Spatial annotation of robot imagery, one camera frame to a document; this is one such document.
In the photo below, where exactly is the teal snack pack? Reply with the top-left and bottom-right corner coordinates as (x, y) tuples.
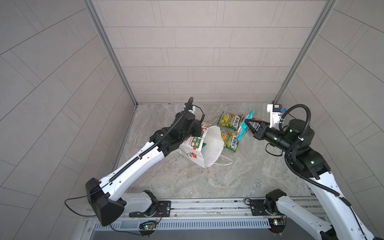
(237, 111), (254, 142)

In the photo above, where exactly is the green yellow candy bag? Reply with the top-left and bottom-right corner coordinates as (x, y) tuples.
(221, 130), (239, 153)
(218, 112), (245, 131)

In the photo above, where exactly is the white floral paper bag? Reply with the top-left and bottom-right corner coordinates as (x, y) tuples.
(177, 123), (233, 168)

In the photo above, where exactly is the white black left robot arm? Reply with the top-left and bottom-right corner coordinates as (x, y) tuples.
(86, 98), (203, 227)

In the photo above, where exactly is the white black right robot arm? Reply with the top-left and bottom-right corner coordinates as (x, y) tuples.
(244, 117), (376, 240)

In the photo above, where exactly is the right green circuit board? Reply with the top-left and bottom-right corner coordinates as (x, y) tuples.
(268, 218), (286, 234)

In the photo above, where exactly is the green circuit board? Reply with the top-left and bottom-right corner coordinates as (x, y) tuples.
(139, 221), (157, 231)
(268, 218), (286, 234)

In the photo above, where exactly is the white ventilation grille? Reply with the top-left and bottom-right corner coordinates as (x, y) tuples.
(94, 219), (271, 231)

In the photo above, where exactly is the left green circuit board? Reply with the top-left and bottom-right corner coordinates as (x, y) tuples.
(139, 221), (157, 231)

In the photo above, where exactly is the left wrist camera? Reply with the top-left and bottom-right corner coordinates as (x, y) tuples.
(184, 103), (199, 116)

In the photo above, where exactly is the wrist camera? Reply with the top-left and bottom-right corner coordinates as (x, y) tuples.
(184, 103), (199, 116)
(267, 104), (284, 128)

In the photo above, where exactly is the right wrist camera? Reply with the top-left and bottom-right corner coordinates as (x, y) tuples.
(267, 104), (284, 128)

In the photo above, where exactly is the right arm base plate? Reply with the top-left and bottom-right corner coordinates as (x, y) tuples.
(244, 198), (284, 216)

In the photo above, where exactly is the aluminium mounting rail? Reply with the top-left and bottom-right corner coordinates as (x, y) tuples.
(85, 196), (334, 221)

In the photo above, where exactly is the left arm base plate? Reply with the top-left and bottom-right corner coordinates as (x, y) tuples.
(129, 201), (171, 218)

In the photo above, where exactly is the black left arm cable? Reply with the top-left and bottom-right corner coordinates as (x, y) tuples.
(64, 185), (109, 218)

